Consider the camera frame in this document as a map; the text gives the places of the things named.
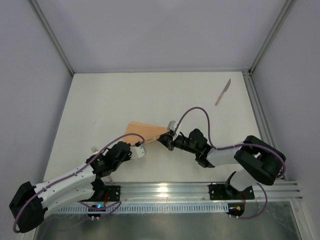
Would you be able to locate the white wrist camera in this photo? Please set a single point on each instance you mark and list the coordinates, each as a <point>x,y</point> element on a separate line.
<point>172,125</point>
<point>137,152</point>

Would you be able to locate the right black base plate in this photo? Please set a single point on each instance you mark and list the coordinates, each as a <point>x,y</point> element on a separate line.
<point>222,192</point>

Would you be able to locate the left aluminium frame post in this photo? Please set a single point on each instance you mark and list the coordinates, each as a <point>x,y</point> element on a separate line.
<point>51,35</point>

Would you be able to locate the aluminium mounting rail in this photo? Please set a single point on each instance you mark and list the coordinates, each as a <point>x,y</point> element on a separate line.
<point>200,192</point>

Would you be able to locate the pink-handled fork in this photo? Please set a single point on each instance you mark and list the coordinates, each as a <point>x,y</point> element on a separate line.
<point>95,151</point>

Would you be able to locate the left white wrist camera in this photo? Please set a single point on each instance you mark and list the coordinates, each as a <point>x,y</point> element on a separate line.
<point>137,152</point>

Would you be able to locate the left controller board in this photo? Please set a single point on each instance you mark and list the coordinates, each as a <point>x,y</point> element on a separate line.
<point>95,211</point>

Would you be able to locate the aluminium frame post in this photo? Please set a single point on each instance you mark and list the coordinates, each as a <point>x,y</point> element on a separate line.
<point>51,35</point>
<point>272,33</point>

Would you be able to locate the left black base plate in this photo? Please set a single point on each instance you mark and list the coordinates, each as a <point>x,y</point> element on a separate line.
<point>111,193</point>

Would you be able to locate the peach cloth napkin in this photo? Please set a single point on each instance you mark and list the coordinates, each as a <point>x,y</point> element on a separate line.
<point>149,132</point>

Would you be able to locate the right aluminium side rail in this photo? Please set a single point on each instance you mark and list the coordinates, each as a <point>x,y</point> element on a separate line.
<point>258,111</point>

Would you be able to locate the right controller board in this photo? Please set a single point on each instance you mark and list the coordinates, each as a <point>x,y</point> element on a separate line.
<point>235,211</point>

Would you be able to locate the slotted grey cable duct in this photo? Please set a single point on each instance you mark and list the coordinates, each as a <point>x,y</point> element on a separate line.
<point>167,208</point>

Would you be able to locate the pink-handled table knife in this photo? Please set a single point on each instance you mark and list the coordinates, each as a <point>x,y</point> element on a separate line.
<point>223,92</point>

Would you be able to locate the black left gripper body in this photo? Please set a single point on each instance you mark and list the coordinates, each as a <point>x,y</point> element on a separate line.
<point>136,144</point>

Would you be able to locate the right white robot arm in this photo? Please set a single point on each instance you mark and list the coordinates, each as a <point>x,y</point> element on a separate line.
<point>261,163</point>

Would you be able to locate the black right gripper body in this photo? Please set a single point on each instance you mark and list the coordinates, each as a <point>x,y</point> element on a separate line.
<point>170,141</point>

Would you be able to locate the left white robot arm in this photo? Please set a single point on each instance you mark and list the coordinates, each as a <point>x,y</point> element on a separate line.
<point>31,204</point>

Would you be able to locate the right aluminium frame post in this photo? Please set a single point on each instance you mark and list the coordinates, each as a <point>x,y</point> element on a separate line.
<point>272,33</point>

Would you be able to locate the controller board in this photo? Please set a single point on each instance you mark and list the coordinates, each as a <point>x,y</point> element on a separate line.
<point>95,211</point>
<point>235,211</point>

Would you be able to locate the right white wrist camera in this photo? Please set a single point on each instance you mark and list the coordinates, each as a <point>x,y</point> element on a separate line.
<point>172,125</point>

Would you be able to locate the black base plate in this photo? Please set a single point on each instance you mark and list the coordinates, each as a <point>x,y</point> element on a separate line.
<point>222,192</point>
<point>111,193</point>

